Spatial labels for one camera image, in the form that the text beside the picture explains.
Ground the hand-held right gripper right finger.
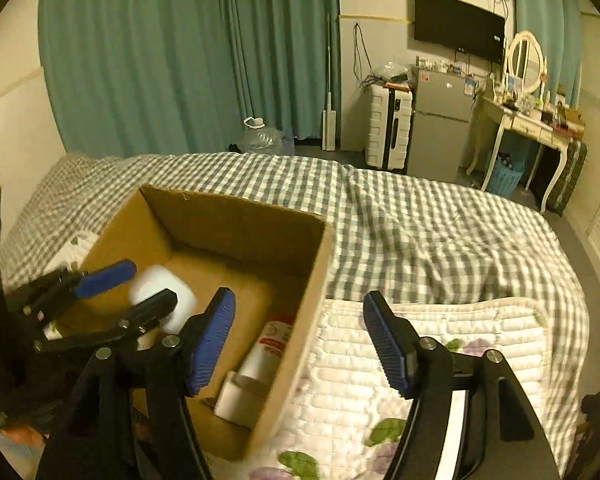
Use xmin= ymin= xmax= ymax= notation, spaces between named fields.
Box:
xmin=362 ymin=291 xmax=563 ymax=480

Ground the clear water jug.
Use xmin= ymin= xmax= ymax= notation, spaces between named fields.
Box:
xmin=242 ymin=116 xmax=296 ymax=156

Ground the black wall television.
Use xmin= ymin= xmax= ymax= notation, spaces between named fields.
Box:
xmin=413 ymin=0 xmax=507 ymax=65

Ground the grey refrigerator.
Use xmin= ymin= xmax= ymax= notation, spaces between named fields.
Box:
xmin=407 ymin=66 xmax=476 ymax=184

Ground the clear plastic bag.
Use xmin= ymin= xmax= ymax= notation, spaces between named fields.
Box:
xmin=372 ymin=62 xmax=414 ymax=92

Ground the white flat mop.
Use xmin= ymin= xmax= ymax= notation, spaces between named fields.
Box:
xmin=321 ymin=14 xmax=338 ymax=151

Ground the white quilted floral mat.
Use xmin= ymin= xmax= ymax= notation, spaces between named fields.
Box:
xmin=205 ymin=297 xmax=552 ymax=480

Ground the white plastic jar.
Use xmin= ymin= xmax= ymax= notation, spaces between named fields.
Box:
xmin=130 ymin=264 xmax=196 ymax=334

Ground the narrow green curtain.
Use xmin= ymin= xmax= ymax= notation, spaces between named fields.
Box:
xmin=509 ymin=0 xmax=584 ymax=107

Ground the black hanging cable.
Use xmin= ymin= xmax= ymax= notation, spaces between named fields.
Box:
xmin=352 ymin=22 xmax=377 ymax=92

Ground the bed with gingham cover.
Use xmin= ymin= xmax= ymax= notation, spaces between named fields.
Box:
xmin=0 ymin=151 xmax=592 ymax=472

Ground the dark checked bag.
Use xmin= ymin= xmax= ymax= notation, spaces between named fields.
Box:
xmin=544 ymin=139 xmax=589 ymax=217

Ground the row of small fridge-top items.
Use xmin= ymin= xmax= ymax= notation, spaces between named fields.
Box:
xmin=414 ymin=54 xmax=474 ymax=77

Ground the oval vanity mirror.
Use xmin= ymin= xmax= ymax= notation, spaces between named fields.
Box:
xmin=502 ymin=31 xmax=549 ymax=96

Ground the blue plastic basket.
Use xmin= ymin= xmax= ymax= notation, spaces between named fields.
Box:
xmin=484 ymin=149 xmax=526 ymax=197

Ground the white bottle with red label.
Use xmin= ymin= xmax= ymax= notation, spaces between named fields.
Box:
xmin=237 ymin=312 xmax=296 ymax=387

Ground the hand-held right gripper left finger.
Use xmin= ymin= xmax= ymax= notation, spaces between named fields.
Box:
xmin=35 ymin=287 xmax=237 ymax=480

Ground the white suitcase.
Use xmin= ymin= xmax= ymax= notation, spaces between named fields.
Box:
xmin=364 ymin=82 xmax=414 ymax=171

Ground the cardboard box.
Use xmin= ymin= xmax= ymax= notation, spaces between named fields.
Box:
xmin=44 ymin=184 xmax=334 ymax=462

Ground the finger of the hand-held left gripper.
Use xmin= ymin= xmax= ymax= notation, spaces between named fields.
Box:
xmin=7 ymin=260 xmax=137 ymax=326
xmin=34 ymin=288 xmax=179 ymax=354

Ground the white cloth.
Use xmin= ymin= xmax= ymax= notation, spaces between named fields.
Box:
xmin=45 ymin=230 xmax=101 ymax=274

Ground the cream vanity table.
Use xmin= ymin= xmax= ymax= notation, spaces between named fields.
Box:
xmin=465 ymin=92 xmax=579 ymax=214

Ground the cluster of vanity cosmetics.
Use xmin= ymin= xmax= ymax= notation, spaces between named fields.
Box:
xmin=494 ymin=84 xmax=587 ymax=134

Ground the wide green curtain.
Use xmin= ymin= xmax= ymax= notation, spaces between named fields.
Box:
xmin=37 ymin=0 xmax=342 ymax=159

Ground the white square bottle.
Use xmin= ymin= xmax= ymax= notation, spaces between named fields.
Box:
xmin=213 ymin=370 xmax=272 ymax=429

